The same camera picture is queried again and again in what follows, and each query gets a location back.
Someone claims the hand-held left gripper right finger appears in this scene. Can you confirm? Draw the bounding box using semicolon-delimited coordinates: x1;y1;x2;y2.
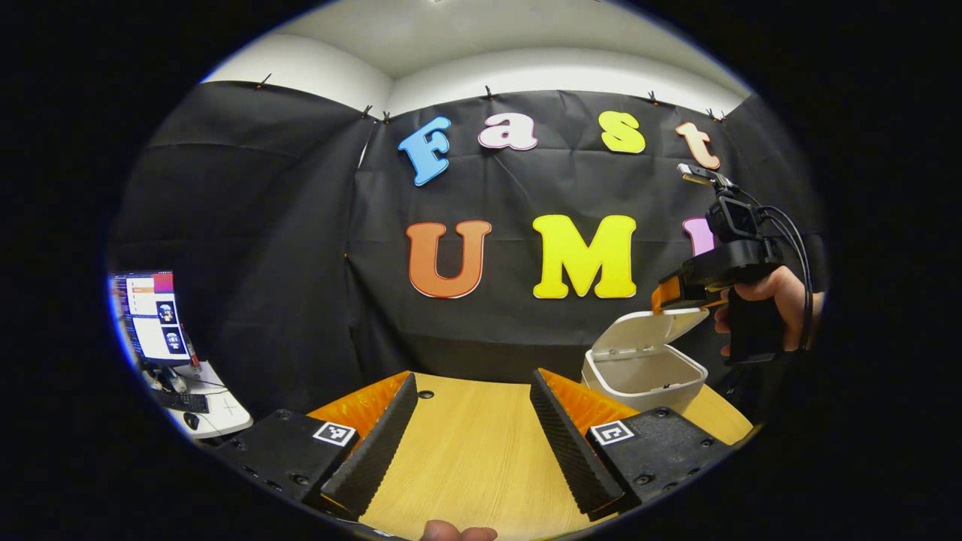
529;367;734;524

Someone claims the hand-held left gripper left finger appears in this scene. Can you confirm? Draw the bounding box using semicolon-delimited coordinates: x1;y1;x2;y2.
224;371;419;521

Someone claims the white desktop garbage bin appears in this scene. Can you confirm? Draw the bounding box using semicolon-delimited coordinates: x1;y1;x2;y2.
581;307;711;414

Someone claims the wooden desktop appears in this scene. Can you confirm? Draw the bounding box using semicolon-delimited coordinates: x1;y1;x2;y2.
304;372;755;541

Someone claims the white side desk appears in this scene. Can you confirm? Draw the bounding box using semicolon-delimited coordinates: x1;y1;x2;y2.
143;361;254;440

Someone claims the black keyboard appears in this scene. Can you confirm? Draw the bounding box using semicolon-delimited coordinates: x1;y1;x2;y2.
154;389;210;414

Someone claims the computer monitor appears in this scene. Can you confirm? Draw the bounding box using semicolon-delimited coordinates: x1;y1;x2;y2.
111;270;198;367

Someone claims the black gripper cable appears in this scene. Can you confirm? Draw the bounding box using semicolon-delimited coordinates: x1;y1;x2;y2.
740;188;816;354

